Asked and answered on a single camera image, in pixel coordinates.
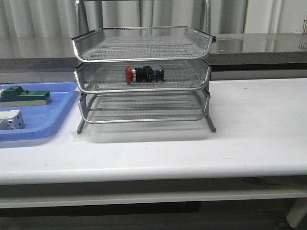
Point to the grey metal rack frame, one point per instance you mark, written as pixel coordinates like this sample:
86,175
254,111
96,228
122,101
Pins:
205,17

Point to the green and beige component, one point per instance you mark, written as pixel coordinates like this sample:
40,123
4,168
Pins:
16,96

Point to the grey pleated curtain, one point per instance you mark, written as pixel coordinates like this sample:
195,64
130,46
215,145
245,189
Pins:
57,18

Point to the red emergency stop button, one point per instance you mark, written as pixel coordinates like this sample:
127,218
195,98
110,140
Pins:
144,74

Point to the blue plastic tray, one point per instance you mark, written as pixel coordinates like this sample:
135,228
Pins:
41,122

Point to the white table leg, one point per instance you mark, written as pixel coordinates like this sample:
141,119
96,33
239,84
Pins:
297,212

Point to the white terminal block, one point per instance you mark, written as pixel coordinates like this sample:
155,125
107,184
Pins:
12,119

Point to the mesh rack tray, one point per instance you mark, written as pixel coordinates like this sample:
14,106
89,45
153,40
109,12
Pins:
111,77
107,108
142,44

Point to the grey stone counter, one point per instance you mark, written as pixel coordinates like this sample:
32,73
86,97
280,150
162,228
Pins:
233,57

